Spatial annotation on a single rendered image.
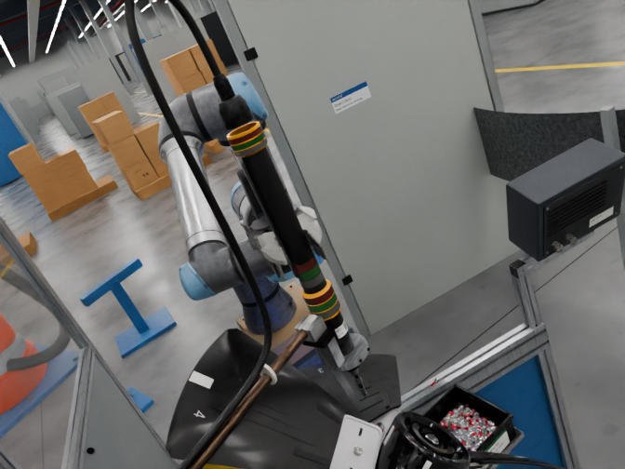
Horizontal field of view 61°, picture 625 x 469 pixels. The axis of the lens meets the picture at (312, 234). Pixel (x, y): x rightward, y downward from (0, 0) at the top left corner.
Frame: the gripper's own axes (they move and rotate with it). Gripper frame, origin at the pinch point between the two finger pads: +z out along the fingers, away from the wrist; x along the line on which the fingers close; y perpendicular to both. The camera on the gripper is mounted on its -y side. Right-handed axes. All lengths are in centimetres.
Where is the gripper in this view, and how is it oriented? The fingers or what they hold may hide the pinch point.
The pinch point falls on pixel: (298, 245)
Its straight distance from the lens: 67.0
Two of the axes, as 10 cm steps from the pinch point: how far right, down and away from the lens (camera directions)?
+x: -8.7, 4.6, -1.5
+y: 3.7, 8.4, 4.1
